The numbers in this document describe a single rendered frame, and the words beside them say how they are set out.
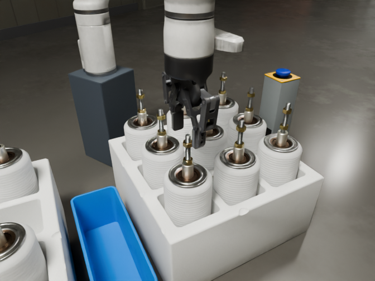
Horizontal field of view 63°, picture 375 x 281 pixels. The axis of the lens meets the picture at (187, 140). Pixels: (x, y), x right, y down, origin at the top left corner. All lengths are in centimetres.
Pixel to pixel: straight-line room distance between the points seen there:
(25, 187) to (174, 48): 45
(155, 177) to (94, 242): 25
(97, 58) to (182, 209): 53
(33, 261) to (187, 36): 40
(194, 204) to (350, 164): 71
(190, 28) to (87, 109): 62
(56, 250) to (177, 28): 42
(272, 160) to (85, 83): 57
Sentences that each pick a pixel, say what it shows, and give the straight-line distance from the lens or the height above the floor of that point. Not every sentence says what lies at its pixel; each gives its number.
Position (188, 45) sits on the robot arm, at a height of 51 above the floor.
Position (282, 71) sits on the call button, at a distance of 90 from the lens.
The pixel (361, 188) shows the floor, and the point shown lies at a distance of 107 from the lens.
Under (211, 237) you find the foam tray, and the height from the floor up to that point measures 15.
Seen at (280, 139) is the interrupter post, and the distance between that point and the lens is 69.
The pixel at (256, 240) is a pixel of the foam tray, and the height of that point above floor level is 7.
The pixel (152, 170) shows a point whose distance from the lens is 66.
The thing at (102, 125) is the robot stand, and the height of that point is 16.
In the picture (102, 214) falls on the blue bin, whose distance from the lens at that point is 83.
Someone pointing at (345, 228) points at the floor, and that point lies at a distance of 92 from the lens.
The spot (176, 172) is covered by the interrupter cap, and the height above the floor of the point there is 25.
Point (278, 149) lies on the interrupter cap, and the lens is 68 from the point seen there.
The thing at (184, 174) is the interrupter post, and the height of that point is 26.
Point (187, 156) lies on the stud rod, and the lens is 55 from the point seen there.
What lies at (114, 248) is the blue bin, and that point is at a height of 0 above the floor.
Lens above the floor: 62
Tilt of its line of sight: 33 degrees down
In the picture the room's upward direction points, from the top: straight up
